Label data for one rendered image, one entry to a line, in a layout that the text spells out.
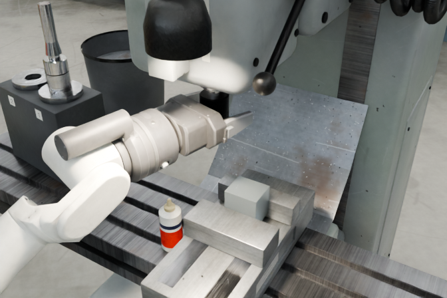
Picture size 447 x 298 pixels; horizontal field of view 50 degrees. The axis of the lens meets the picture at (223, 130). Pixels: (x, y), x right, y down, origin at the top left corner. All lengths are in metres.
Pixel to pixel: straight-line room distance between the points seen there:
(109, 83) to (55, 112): 1.70
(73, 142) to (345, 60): 0.64
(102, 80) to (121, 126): 2.08
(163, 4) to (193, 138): 0.26
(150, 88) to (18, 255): 2.15
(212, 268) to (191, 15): 0.43
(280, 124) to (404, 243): 1.43
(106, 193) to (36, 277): 1.70
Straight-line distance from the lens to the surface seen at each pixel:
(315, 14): 0.76
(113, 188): 0.62
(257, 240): 0.77
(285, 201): 0.84
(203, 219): 0.80
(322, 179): 1.09
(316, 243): 0.94
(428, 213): 2.66
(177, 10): 0.48
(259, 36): 0.62
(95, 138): 0.61
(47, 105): 1.03
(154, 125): 0.66
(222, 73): 0.62
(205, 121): 0.70
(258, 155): 1.14
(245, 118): 0.74
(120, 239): 0.95
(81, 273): 2.25
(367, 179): 1.17
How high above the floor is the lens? 1.60
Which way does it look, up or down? 31 degrees down
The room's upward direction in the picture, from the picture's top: straight up
